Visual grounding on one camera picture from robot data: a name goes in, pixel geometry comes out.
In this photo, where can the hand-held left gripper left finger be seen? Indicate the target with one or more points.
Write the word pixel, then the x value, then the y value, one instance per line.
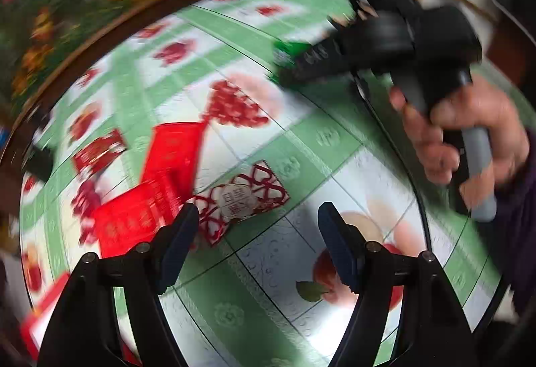
pixel 180 243

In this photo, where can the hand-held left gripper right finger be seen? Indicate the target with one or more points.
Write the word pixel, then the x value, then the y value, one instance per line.
pixel 339 252

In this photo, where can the green snack packet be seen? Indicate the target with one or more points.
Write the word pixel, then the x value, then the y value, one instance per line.
pixel 284 55

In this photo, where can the red white patterned snack packet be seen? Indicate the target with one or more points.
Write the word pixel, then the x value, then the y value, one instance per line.
pixel 243 199

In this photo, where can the dark red snack packet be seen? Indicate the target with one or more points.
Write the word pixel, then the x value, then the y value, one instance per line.
pixel 100 151

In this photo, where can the red shallow box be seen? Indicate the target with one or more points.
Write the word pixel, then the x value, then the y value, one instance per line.
pixel 46 302

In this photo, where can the person's right forearm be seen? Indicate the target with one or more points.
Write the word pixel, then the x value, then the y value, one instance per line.
pixel 523 233

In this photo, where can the person's right hand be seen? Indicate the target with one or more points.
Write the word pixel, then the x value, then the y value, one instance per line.
pixel 502 132

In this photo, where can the green fruit print tablecloth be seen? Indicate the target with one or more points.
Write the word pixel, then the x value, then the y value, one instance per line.
pixel 293 141

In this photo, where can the black cylindrical holder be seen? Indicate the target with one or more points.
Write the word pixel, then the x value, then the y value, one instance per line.
pixel 39 160

